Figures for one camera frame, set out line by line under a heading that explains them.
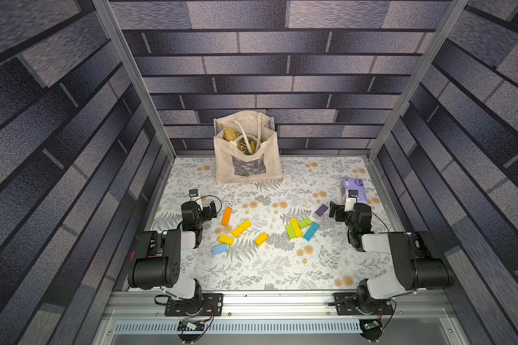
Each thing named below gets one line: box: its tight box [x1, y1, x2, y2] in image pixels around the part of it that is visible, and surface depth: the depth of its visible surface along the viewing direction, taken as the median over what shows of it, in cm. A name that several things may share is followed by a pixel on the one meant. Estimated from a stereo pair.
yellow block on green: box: [289, 217, 303, 238], surface depth 94 cm
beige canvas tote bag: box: [213, 111, 283, 185], surface depth 99 cm
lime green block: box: [284, 224, 297, 240], surface depth 92 cm
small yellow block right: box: [253, 232, 270, 247], surface depth 91 cm
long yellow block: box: [231, 219, 252, 238], surface depth 94 cm
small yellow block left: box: [217, 234, 235, 246], surface depth 91 cm
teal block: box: [303, 221, 321, 242], surface depth 94 cm
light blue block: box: [212, 243, 228, 255], surface depth 89 cm
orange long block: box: [220, 207, 233, 227], surface depth 97 cm
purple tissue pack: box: [341, 177, 368, 205], surface depth 102 cm
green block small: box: [297, 217, 313, 229], surface depth 95 cm
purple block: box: [315, 204, 329, 217], surface depth 99 cm
